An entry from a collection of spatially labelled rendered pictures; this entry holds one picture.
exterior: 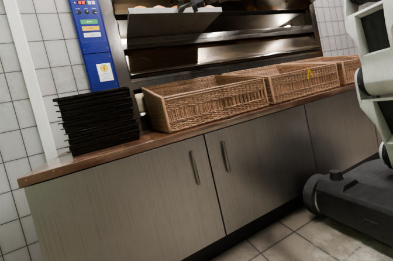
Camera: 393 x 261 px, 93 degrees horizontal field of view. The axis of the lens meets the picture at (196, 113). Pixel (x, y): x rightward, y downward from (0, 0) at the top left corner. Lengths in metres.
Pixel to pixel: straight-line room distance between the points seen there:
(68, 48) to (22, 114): 0.43
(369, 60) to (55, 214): 1.21
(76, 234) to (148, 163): 0.30
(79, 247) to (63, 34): 1.07
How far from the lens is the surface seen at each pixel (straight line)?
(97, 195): 0.75
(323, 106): 1.26
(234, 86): 0.92
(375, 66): 0.97
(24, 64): 1.35
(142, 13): 1.11
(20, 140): 1.35
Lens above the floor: 0.68
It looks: 3 degrees down
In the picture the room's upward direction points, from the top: 13 degrees counter-clockwise
